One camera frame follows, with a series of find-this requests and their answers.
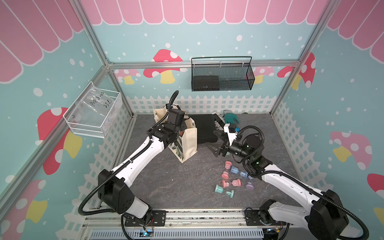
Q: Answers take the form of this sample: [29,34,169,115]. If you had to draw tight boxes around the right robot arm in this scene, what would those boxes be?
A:
[208,123,370,240]

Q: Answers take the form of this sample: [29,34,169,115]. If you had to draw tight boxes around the black box in basket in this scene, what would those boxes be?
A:
[192,76,220,92]

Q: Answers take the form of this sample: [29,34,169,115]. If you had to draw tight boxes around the clear wire wall basket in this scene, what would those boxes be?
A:
[62,81,123,139]

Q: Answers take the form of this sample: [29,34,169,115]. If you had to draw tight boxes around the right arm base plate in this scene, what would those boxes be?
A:
[244,208,287,227]

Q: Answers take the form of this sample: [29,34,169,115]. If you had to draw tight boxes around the cream canvas tote bag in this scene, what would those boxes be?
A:
[153,105,197,163]

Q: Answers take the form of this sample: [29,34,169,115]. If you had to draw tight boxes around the black flat box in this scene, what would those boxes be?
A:
[191,114,218,144]

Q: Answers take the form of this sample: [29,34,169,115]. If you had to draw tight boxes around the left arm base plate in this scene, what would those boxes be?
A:
[124,209,167,227]

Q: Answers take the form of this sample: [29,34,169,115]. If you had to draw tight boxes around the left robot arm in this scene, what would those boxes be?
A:
[78,91,185,226]

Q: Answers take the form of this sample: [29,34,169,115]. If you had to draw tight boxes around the plastic bag in basket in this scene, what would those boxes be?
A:
[74,82,121,133]

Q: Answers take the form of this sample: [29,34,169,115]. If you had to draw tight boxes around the blue hourglass right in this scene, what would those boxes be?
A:
[230,166,248,178]

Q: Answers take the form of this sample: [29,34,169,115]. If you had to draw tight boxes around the black white hair brush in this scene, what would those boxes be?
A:
[212,112,225,131]

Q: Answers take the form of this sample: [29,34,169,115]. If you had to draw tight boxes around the black mesh wall basket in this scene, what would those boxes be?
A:
[191,56,255,91]

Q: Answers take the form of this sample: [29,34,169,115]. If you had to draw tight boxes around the green hourglass front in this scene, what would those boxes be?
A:
[215,185,235,199]

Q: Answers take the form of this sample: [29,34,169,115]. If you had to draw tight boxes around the green rubber glove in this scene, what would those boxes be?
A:
[224,110,240,124]

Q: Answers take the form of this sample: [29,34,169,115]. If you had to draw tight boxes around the lavender hourglass far right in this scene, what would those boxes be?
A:
[246,177,255,190]

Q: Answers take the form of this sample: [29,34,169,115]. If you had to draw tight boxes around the pink hourglass upright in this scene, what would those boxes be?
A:
[221,161,233,180]

